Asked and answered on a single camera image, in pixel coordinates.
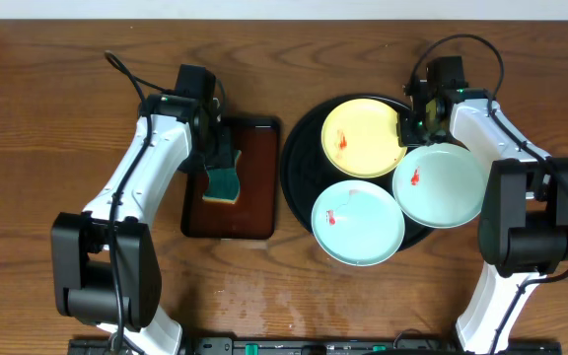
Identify green scouring sponge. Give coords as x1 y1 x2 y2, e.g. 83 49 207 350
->
202 150 242 204

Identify light green plate front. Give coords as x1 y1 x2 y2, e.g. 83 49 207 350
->
311 179 405 266

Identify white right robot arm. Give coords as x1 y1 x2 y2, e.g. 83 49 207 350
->
398 82 568 354

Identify black rectangular water tray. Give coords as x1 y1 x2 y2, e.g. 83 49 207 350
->
180 116 280 240

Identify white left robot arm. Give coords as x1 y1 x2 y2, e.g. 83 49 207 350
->
51 95 223 354

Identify round black serving tray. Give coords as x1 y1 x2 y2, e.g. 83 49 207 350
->
280 94 411 230

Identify light green plate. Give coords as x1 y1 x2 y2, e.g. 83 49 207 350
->
311 179 405 266
392 143 487 229

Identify yellow plate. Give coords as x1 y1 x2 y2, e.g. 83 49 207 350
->
320 99 407 178

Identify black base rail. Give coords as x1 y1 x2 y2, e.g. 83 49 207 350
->
66 337 563 355

